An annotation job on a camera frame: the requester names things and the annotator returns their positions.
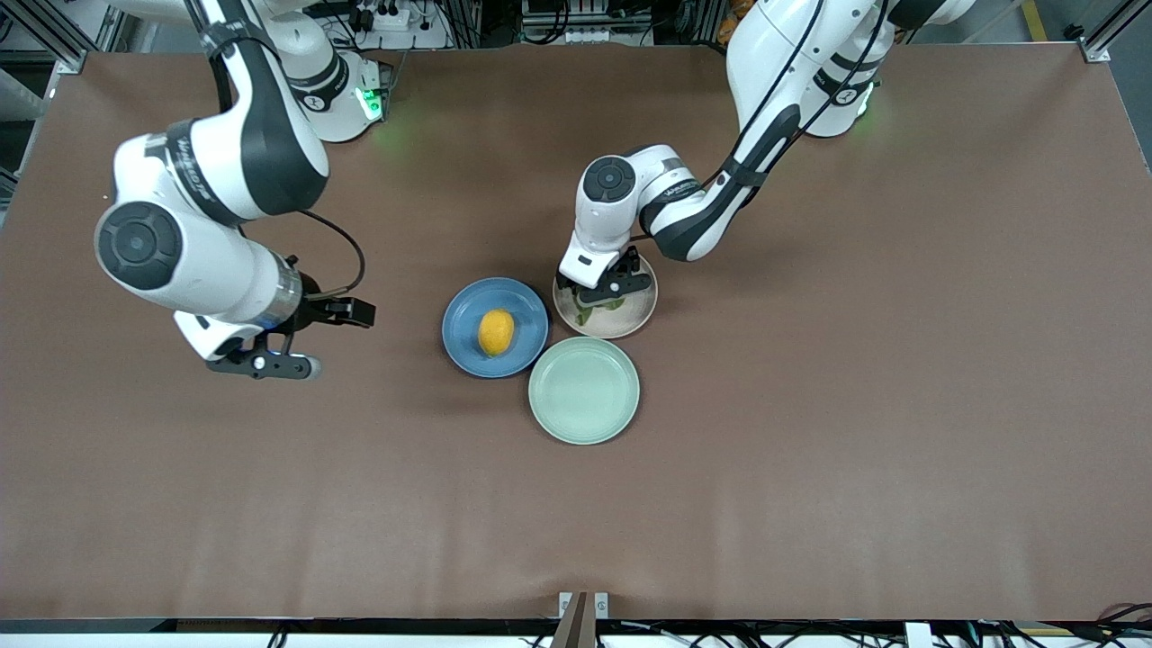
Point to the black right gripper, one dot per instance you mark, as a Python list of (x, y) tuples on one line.
[(316, 309)]

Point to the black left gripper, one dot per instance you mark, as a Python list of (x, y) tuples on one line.
[(623, 268)]

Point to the green lettuce leaf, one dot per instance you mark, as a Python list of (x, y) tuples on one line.
[(583, 315)]

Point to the yellow lemon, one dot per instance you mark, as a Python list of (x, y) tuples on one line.
[(496, 333)]

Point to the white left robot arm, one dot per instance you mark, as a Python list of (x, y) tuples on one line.
[(774, 54)]

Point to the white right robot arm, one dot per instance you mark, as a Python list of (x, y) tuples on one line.
[(216, 270)]

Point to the beige plate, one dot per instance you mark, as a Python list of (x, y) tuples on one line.
[(630, 319)]

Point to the blue plate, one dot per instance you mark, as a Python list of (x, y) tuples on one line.
[(468, 315)]

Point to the light green plate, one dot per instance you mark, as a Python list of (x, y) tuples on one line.
[(585, 391)]

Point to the brown table cover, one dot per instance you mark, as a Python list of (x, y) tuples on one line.
[(270, 495)]

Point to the white equipment box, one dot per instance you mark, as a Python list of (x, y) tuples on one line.
[(585, 22)]

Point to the orange snack bags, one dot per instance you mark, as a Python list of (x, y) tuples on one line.
[(725, 34)]

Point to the white power strip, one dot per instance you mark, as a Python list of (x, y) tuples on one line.
[(387, 16)]

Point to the white metal bracket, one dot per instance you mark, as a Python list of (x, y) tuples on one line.
[(601, 605), (564, 605)]

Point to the grey mounting post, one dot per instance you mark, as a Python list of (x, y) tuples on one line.
[(573, 630)]

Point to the aluminium frame profile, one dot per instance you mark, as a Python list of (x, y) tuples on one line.
[(1111, 31), (63, 49)]

